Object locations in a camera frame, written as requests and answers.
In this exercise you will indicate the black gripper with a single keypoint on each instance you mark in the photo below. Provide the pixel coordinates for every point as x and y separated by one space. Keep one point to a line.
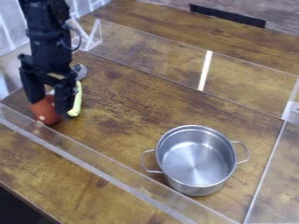
39 73

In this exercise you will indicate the red plush mushroom toy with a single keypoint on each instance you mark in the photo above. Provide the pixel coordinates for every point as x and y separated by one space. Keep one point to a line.
43 111

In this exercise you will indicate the silver pot with handles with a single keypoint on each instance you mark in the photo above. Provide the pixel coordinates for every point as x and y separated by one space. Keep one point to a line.
197 158

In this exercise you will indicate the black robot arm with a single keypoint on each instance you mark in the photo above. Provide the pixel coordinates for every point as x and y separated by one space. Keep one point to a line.
47 30

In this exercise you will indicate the black bar at table back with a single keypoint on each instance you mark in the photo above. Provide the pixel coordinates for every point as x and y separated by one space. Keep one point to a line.
246 20

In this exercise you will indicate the clear acrylic front barrier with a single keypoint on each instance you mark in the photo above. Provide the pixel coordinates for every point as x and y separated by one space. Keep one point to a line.
150 191

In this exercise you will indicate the spoon with yellow-green handle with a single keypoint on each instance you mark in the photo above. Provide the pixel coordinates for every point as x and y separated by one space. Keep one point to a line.
81 69

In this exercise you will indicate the clear acrylic triangular bracket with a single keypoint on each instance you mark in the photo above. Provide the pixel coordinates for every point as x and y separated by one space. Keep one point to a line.
85 40

